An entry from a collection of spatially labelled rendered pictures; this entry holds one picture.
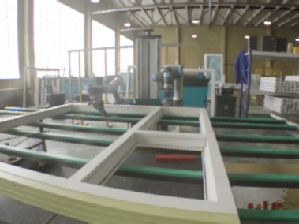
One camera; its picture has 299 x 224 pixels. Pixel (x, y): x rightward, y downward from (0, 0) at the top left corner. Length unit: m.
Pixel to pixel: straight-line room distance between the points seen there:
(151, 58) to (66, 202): 2.27
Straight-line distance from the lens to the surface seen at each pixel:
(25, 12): 11.04
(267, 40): 5.77
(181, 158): 1.45
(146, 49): 2.61
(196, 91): 5.37
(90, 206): 0.50
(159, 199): 0.49
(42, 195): 0.59
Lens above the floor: 1.23
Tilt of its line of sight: 11 degrees down
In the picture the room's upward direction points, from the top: straight up
